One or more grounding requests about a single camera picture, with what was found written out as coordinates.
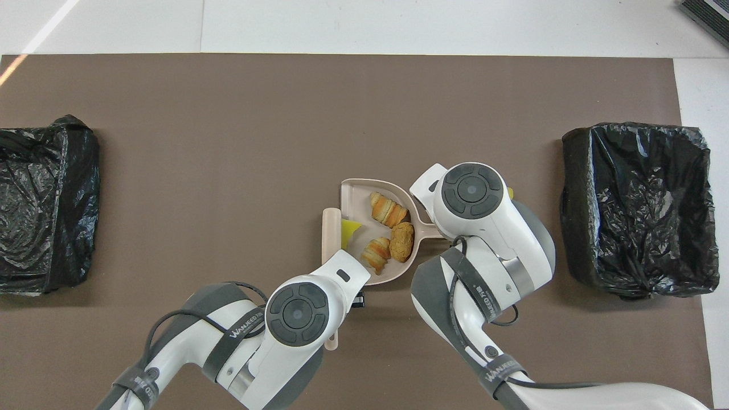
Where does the brown table mat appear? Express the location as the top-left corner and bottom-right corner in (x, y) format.
(0, 54), (714, 410)

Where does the black bag lined trash bin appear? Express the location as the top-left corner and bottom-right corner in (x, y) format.
(0, 114), (101, 294)
(561, 122), (720, 300)

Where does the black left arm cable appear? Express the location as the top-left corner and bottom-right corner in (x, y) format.
(142, 281), (268, 371)

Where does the beige plastic dustpan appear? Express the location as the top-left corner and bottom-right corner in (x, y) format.
(340, 178), (450, 285)

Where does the brown oval bun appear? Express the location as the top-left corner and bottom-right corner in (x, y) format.
(389, 222), (415, 263)

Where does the dark grey ribbed device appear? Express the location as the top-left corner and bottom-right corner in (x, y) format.
(679, 0), (729, 49)

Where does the striped puff pastry bread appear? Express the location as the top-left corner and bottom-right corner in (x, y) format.
(369, 192), (411, 228)

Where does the green and yellow sponge piece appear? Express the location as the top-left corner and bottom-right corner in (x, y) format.
(341, 219), (363, 249)

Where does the beige brush with black bristles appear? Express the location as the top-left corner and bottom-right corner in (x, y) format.
(322, 207), (342, 350)

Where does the small orange croissant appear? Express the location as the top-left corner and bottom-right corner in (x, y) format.
(362, 237), (392, 275)

